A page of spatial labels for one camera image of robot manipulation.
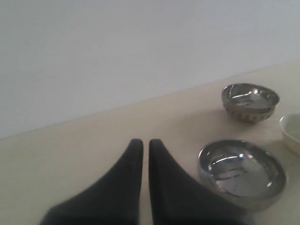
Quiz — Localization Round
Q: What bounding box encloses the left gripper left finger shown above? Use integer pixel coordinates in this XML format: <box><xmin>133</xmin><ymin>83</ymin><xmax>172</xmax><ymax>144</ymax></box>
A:
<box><xmin>41</xmin><ymin>139</ymin><xmax>143</xmax><ymax>225</ymax></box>

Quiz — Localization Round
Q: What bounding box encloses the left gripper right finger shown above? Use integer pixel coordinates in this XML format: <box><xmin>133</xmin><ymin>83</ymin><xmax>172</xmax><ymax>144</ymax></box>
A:
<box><xmin>149</xmin><ymin>139</ymin><xmax>255</xmax><ymax>225</ymax></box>

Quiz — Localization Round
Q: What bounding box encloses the plain steel bowl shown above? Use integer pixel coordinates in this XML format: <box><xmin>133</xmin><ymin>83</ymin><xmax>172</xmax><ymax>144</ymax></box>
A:
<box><xmin>197</xmin><ymin>139</ymin><xmax>288</xmax><ymax>211</ymax></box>

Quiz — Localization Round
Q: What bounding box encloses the patterned steel bowl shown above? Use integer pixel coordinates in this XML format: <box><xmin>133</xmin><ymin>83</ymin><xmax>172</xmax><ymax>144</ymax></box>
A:
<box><xmin>221</xmin><ymin>83</ymin><xmax>280</xmax><ymax>123</ymax></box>

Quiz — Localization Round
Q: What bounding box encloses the white ceramic patterned bowl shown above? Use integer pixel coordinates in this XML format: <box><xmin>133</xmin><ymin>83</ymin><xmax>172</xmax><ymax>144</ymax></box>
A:
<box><xmin>279</xmin><ymin>113</ymin><xmax>300</xmax><ymax>155</ymax></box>

